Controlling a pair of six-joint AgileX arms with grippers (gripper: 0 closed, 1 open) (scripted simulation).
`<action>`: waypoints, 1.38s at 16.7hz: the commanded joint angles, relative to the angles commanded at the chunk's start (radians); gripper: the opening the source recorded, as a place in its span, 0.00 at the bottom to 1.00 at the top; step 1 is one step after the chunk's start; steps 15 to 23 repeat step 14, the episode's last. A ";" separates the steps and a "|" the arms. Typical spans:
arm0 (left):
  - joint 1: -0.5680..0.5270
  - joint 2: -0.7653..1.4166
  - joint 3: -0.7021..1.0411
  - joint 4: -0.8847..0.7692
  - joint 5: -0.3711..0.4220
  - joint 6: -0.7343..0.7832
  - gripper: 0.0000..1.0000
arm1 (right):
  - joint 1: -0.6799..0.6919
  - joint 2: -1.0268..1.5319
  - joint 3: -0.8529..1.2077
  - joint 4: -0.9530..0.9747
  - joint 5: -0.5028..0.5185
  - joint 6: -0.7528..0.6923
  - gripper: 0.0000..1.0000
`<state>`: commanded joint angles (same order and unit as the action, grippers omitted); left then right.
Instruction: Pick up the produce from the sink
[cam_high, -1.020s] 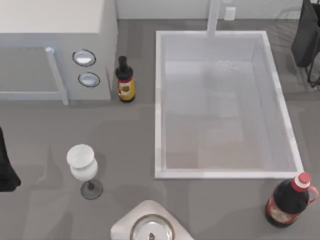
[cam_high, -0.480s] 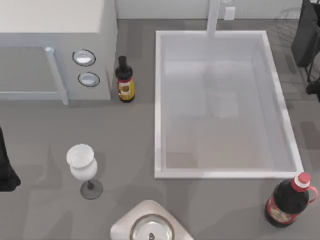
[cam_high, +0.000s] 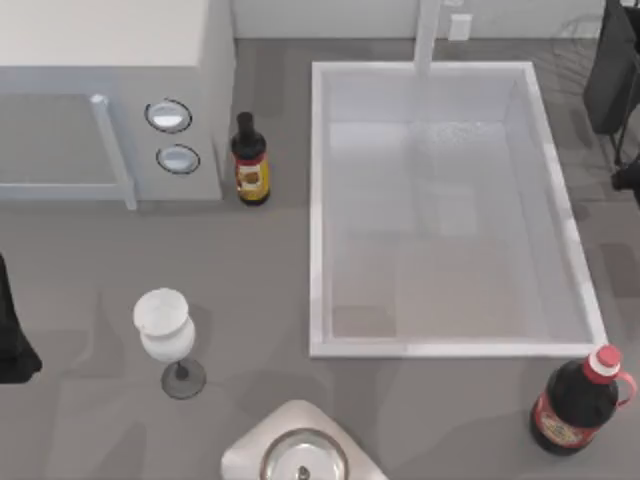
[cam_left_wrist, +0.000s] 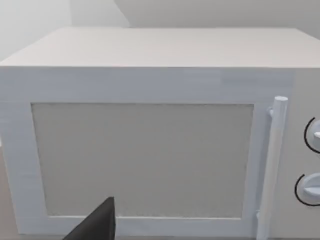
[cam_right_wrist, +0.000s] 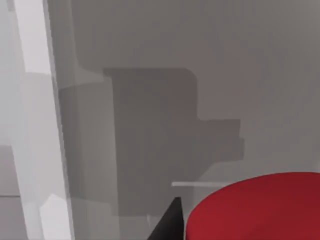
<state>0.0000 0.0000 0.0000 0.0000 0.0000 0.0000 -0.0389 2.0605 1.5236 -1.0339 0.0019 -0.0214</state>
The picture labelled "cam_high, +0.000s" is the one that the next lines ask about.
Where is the dark bottle with yellow label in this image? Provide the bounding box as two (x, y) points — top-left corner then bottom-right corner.
(230, 111), (272, 207)

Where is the white sink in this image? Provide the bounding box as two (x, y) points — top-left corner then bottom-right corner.
(308, 60), (610, 359)

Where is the small microwave knob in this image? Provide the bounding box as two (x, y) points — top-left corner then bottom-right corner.
(155, 143), (202, 176)

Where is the white wine glass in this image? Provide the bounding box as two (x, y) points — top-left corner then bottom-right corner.
(132, 287), (208, 400)

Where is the large microwave knob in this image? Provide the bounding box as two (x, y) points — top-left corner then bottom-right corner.
(144, 97), (194, 135)

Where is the pale grey rounded box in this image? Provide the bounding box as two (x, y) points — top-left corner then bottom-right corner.
(220, 399), (390, 480)

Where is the tall white tap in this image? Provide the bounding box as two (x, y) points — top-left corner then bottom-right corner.
(412, 0), (441, 79)

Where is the pale microwave oven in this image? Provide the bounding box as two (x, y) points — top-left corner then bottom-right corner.
(0, 0), (237, 203)

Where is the dark jug with red cap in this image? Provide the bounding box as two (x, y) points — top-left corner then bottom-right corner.
(529, 343), (640, 456)

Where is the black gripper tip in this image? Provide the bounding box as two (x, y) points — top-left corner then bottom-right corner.
(0, 252), (43, 385)

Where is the microwave door handle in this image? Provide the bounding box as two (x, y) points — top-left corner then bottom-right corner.
(89, 93), (139, 211)

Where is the white wall socket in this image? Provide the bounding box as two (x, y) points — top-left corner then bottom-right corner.
(447, 13), (473, 42)

